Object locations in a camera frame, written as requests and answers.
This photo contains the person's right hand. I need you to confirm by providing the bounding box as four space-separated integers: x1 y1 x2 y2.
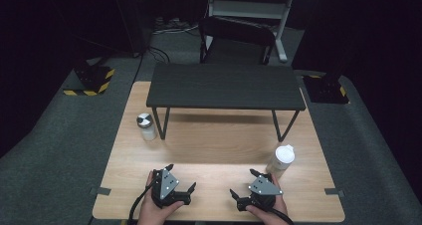
245 173 291 225

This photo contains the black low shelf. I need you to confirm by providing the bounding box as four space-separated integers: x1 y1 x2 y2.
145 62 308 143

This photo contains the black floor cable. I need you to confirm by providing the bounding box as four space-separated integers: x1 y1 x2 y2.
146 45 171 65

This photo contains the person's left hand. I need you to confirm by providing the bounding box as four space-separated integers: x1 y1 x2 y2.
136 169 185 225

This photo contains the power strip with cables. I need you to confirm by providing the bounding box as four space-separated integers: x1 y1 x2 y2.
153 16 201 36

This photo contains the black chair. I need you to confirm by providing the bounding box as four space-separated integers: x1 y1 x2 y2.
198 15 278 66

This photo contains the grey tape strip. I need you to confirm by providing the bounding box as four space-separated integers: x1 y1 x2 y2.
323 187 346 198
90 186 112 197

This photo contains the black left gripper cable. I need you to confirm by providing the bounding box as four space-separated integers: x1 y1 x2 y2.
127 179 157 225

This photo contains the clear bottle with white lid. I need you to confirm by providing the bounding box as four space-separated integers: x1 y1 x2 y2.
265 143 296 180

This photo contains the grey metal stand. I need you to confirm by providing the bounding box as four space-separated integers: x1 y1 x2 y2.
206 0 299 64

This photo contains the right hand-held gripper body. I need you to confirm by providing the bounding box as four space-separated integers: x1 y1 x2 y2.
235 173 285 213

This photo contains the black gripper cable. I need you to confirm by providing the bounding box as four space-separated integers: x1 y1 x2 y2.
127 179 157 225
268 207 295 225

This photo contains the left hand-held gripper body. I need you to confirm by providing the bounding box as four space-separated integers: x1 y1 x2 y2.
150 167 192 210

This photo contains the yellow-black striped stand base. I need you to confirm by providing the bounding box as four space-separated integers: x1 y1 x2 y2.
62 63 116 98
302 73 351 106

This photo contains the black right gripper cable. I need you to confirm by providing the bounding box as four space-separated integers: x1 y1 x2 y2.
268 207 295 225

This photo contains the glass jar with metal lid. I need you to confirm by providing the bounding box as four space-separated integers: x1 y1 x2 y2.
135 112 158 142

